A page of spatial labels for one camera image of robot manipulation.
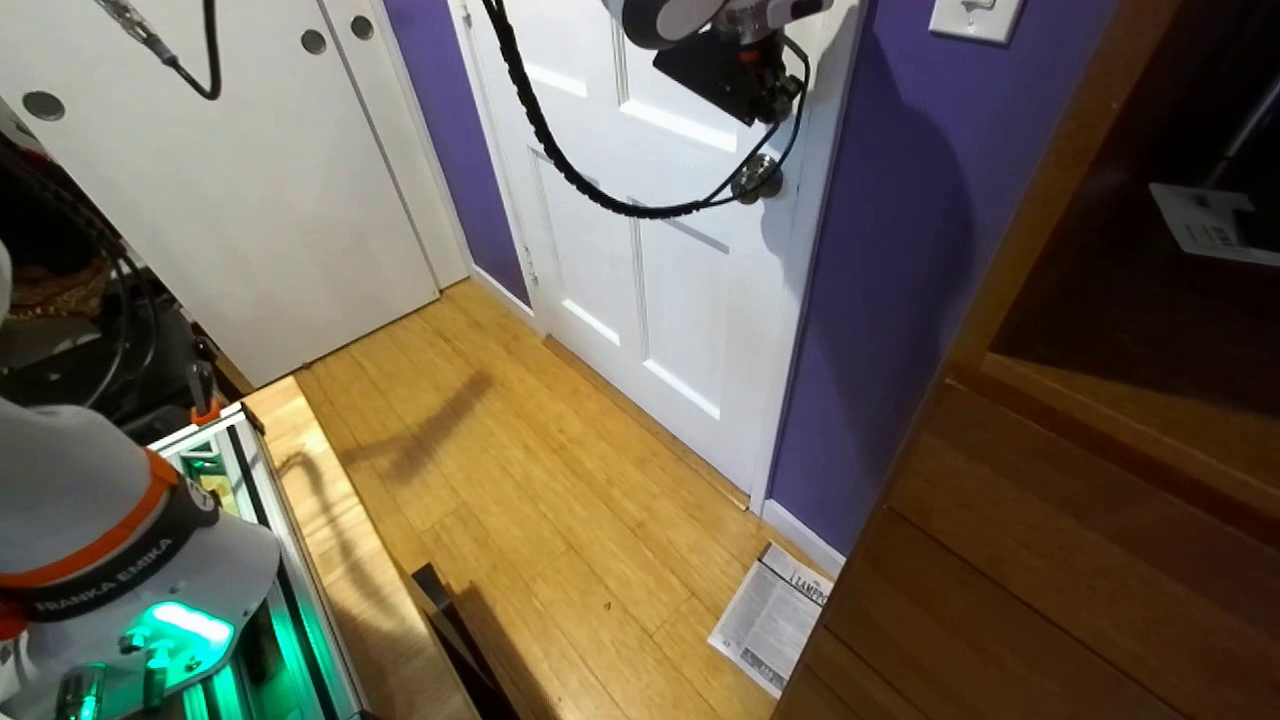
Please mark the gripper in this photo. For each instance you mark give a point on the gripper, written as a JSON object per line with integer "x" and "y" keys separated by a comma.
{"x": 778, "y": 90}

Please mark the silver door knob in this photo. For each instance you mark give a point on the silver door knob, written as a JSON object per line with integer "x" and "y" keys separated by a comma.
{"x": 757, "y": 180}

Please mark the white panel door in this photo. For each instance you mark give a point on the white panel door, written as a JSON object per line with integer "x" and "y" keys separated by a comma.
{"x": 680, "y": 300}

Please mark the white printed paper sheet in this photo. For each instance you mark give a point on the white printed paper sheet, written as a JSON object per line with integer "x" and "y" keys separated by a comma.
{"x": 1205, "y": 225}

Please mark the newspaper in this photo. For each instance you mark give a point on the newspaper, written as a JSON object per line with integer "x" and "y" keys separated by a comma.
{"x": 770, "y": 620}

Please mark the white closet folding doors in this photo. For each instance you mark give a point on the white closet folding doors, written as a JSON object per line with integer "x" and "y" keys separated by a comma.
{"x": 250, "y": 200}

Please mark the black flat board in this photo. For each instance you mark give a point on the black flat board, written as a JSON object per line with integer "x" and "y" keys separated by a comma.
{"x": 460, "y": 640}

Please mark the clamp with orange grip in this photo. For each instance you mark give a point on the clamp with orange grip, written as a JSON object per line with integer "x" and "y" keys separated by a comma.
{"x": 203, "y": 390}

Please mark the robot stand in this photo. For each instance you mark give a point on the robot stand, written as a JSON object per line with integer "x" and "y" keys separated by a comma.
{"x": 300, "y": 560}

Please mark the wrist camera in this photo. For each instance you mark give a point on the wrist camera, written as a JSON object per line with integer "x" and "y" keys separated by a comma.
{"x": 712, "y": 72}

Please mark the white light switch plate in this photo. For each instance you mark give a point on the white light switch plate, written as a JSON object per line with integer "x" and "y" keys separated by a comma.
{"x": 975, "y": 18}

